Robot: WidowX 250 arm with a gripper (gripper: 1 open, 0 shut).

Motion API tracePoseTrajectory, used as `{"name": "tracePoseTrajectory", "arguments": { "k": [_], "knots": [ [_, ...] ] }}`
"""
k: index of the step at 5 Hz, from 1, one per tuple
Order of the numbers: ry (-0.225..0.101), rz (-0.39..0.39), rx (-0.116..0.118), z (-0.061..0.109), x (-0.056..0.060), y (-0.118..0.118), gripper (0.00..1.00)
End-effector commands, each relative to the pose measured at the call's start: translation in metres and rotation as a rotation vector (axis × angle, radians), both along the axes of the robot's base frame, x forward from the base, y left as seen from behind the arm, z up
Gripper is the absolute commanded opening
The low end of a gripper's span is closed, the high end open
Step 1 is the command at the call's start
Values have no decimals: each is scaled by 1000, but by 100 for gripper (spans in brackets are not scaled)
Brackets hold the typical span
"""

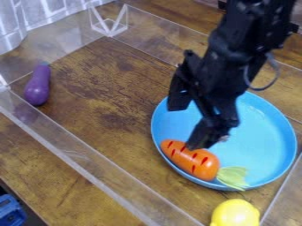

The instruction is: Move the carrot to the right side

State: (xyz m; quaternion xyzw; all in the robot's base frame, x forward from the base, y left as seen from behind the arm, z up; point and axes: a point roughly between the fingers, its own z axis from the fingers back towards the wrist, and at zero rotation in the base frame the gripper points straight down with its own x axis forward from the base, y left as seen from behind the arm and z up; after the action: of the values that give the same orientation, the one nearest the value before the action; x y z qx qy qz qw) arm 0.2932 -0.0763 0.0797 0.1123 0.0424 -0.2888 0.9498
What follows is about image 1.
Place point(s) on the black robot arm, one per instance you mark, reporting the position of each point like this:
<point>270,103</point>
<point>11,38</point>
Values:
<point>253,28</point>

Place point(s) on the purple toy eggplant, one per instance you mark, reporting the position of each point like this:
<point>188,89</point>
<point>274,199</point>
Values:
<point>37,91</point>

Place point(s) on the blue round plate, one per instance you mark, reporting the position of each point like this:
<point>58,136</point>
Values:
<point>261,145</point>

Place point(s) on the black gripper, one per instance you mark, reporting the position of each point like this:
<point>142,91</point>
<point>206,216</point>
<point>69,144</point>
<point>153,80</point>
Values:
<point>210,81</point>

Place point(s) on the clear acrylic enclosure wall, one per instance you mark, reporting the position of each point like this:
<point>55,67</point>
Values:
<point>78,156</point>

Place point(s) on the yellow toy object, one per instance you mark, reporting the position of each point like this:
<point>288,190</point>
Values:
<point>236,212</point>

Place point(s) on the orange toy carrot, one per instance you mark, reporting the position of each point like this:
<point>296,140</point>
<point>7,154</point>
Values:
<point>202,165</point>

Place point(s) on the blue object at corner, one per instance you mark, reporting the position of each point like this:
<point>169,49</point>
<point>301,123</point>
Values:
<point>12,214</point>

